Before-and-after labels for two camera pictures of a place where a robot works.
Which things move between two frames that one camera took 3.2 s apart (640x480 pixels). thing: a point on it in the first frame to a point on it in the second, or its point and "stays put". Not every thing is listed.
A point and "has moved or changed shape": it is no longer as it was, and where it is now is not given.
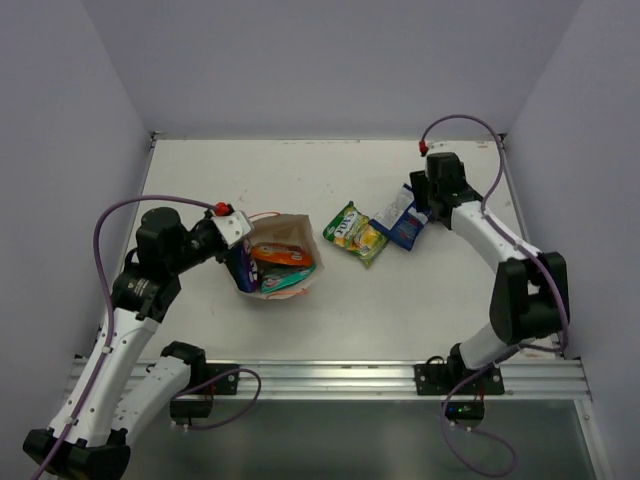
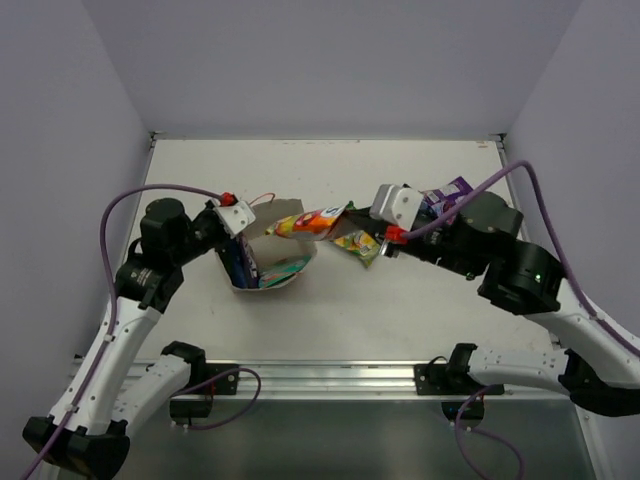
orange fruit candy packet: x=282 y=253 to x=330 y=224
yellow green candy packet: x=352 y=229 stays put
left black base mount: x=200 y=373 stays put
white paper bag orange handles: x=287 y=229 has moved or changed shape
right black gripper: x=419 y=184 to x=392 y=245
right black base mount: x=438 y=378 stays put
